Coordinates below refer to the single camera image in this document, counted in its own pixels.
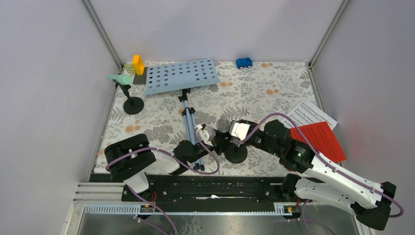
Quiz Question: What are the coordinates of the black silver microphone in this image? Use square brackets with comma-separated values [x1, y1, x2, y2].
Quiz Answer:
[216, 118, 231, 133]

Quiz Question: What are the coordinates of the black microphone stand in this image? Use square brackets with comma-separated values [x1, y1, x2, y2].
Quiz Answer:
[224, 139, 248, 164]
[116, 82, 144, 115]

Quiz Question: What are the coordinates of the white sheet music page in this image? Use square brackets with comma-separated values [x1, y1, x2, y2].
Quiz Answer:
[287, 101, 338, 130]

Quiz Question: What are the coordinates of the red sheet music page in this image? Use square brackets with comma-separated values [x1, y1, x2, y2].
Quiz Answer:
[299, 121, 346, 163]

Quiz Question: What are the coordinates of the light blue music stand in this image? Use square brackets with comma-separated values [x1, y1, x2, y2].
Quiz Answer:
[143, 58, 221, 171]

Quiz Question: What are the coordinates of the mint green microphone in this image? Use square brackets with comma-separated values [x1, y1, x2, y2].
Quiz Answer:
[107, 74, 133, 85]

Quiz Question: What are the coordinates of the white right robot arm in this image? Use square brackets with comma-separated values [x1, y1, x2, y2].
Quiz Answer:
[229, 120, 396, 231]

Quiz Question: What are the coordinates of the floral patterned table mat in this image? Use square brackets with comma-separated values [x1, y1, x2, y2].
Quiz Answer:
[92, 62, 322, 174]

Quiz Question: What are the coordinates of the blue toy brick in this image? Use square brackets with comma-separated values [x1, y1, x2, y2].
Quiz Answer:
[235, 57, 253, 69]

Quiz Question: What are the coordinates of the dark grey brick baseplate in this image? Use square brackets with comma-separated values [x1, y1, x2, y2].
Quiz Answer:
[133, 67, 148, 85]

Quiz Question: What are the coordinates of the orange toy brick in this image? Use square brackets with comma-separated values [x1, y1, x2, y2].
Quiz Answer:
[132, 54, 145, 75]

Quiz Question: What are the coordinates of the pale green toy brick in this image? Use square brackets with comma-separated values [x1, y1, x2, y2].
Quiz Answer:
[124, 64, 136, 74]

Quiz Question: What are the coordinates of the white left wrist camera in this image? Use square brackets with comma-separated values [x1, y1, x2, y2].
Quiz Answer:
[195, 124, 216, 145]

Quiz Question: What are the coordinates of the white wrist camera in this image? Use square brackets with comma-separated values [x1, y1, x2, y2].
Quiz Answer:
[229, 121, 250, 140]
[195, 124, 216, 145]

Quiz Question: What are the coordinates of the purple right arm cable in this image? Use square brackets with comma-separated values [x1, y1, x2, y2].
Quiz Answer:
[238, 112, 405, 218]

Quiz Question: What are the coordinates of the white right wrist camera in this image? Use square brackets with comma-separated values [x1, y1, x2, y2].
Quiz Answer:
[229, 121, 250, 140]

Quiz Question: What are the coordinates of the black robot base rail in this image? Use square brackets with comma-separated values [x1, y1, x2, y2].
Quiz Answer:
[121, 173, 314, 215]

